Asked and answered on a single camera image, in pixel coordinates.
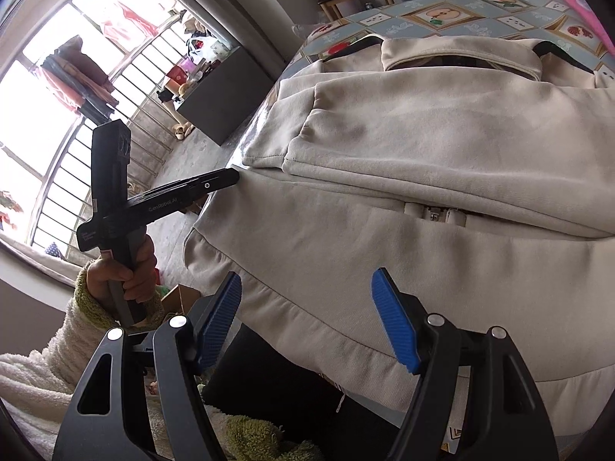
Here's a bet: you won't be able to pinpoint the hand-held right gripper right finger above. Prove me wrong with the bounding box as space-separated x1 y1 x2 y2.
370 268 560 461

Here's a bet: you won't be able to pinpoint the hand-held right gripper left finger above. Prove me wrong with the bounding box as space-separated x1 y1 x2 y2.
53 271 243 461

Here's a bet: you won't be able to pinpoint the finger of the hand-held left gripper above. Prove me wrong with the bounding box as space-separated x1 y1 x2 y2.
158 168 240 202

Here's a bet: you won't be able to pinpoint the beige zip jacket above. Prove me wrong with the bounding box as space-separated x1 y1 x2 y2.
185 36 615 395

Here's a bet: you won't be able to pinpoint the person's left forearm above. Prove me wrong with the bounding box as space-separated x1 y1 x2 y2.
0 262 166 447

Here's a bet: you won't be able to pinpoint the person's left hand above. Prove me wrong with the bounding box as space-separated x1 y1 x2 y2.
86 235 159 320

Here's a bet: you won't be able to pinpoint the brown cardboard box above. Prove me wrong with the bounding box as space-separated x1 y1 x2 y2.
161 283 203 318

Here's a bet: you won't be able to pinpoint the metal window railing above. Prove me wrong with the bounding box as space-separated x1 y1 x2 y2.
0 10 231 250

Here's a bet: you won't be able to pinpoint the dark low cabinet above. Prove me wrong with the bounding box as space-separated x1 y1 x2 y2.
175 45 284 147

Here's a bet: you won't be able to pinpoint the hanging dark garments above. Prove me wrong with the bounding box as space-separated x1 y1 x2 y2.
38 36 121 121

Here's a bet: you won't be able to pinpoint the white plastic bag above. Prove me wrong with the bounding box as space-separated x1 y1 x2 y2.
185 33 212 61

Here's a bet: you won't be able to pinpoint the hanging red garment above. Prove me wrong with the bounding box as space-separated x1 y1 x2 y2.
103 2 159 41

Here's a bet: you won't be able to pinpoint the grey curtain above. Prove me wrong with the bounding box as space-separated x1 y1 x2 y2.
120 0 299 68

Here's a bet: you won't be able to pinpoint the fruit-print tablecloth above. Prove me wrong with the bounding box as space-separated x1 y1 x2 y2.
240 0 615 447

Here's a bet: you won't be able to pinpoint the pink floral blanket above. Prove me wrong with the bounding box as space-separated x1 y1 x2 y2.
543 0 615 53

